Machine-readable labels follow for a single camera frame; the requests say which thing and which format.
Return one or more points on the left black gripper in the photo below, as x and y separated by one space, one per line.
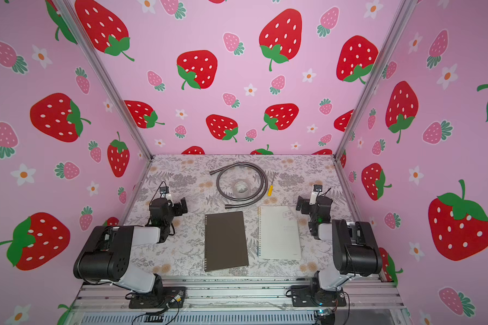
179 206

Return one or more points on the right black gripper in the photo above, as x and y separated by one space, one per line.
303 205

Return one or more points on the dark grey spiral notebook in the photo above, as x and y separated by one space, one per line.
225 241

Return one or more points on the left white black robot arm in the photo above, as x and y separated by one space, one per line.
105 257

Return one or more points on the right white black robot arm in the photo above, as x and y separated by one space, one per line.
355 251

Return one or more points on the white spiral notebook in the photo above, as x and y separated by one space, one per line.
279 237

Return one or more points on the clear tape roll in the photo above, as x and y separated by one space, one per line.
241 188

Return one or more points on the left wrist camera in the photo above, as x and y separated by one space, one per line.
164 193

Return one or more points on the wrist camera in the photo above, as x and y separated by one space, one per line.
317 189
164 193

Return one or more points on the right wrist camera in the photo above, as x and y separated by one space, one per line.
317 189

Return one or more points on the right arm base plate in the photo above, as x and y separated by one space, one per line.
307 296

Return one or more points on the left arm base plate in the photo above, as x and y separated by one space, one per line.
163 298

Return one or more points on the aluminium rail frame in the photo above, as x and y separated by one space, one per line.
242 300

